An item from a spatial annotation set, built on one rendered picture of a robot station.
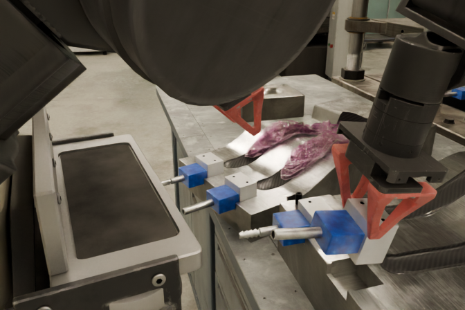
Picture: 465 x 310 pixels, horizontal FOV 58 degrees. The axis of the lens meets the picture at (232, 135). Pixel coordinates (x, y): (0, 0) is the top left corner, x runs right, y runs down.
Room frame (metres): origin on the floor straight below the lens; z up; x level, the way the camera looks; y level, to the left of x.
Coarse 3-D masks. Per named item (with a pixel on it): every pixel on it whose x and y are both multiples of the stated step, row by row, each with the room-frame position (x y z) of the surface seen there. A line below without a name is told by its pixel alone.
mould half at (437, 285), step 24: (456, 168) 0.61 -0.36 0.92; (432, 216) 0.53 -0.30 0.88; (456, 216) 0.52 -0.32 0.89; (312, 240) 0.47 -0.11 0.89; (408, 240) 0.47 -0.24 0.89; (432, 240) 0.48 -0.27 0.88; (456, 240) 0.48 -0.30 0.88; (288, 264) 0.52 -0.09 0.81; (312, 264) 0.45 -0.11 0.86; (312, 288) 0.45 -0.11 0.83; (336, 288) 0.39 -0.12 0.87; (384, 288) 0.38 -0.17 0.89; (408, 288) 0.38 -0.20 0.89; (432, 288) 0.38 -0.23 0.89; (456, 288) 0.38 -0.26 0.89
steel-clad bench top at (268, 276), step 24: (168, 96) 1.46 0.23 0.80; (312, 96) 1.46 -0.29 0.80; (336, 96) 1.46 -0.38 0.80; (360, 96) 1.46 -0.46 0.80; (192, 120) 1.20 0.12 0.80; (216, 120) 1.20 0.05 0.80; (264, 120) 1.20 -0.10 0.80; (192, 144) 1.01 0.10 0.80; (216, 144) 1.01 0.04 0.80; (456, 144) 1.01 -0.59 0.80; (216, 216) 0.67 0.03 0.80; (240, 240) 0.59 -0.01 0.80; (264, 240) 0.59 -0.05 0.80; (240, 264) 0.53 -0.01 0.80; (264, 264) 0.53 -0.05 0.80; (264, 288) 0.48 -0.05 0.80; (288, 288) 0.48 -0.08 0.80
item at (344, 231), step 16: (352, 208) 0.40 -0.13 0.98; (320, 224) 0.39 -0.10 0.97; (336, 224) 0.38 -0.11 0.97; (352, 224) 0.39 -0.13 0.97; (320, 240) 0.38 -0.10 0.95; (336, 240) 0.37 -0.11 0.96; (352, 240) 0.37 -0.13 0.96; (368, 240) 0.37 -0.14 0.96; (384, 240) 0.38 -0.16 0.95; (352, 256) 0.38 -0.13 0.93; (368, 256) 0.38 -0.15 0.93; (384, 256) 0.38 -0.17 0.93
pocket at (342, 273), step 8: (328, 264) 0.42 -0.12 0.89; (336, 264) 0.43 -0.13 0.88; (344, 264) 0.43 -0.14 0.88; (352, 264) 0.43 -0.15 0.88; (360, 264) 0.43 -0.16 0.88; (328, 272) 0.42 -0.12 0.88; (336, 272) 0.43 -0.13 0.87; (344, 272) 0.43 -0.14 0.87; (352, 272) 0.43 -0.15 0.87; (360, 272) 0.43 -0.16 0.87; (368, 272) 0.41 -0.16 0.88; (336, 280) 0.41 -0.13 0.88; (344, 280) 0.42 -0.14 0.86; (352, 280) 0.42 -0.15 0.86; (360, 280) 0.42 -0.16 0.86; (368, 280) 0.41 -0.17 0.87; (376, 280) 0.40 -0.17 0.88; (344, 288) 0.41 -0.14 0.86; (352, 288) 0.41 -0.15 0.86; (360, 288) 0.41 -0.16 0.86; (344, 296) 0.38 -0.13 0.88
